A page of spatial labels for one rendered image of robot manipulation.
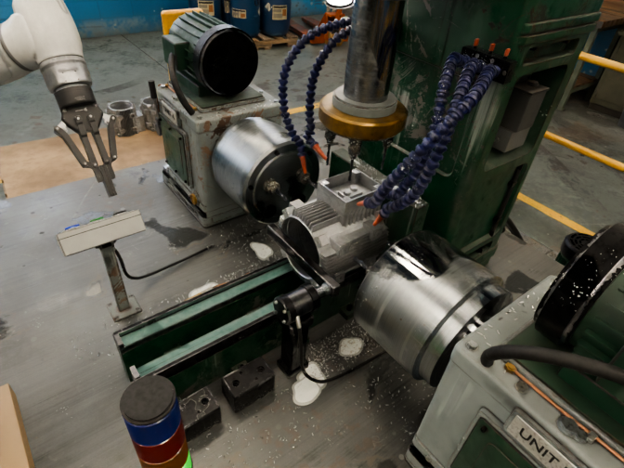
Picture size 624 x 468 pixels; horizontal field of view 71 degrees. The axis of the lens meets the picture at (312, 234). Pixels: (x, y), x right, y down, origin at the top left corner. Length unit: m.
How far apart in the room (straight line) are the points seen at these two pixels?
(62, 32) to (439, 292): 0.90
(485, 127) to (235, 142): 0.61
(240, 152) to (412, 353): 0.66
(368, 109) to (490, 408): 0.55
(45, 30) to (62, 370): 0.72
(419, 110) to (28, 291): 1.09
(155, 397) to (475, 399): 0.46
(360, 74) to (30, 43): 0.67
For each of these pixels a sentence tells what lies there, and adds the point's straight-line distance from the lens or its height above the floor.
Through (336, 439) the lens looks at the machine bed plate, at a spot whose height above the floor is 0.80.
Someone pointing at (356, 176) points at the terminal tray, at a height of 1.14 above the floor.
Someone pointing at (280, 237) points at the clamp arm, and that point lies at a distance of 1.02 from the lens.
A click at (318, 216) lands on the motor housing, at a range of 0.97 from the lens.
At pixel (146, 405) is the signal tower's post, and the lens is 0.55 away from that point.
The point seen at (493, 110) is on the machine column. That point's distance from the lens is 0.97.
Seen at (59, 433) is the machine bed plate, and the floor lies 0.80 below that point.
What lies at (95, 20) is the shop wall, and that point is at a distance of 6.45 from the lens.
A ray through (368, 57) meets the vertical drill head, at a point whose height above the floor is 1.44.
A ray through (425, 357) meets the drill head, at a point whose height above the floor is 1.05.
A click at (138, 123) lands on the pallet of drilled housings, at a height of 0.22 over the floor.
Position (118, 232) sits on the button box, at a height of 1.06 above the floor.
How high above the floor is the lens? 1.68
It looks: 39 degrees down
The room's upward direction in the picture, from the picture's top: 5 degrees clockwise
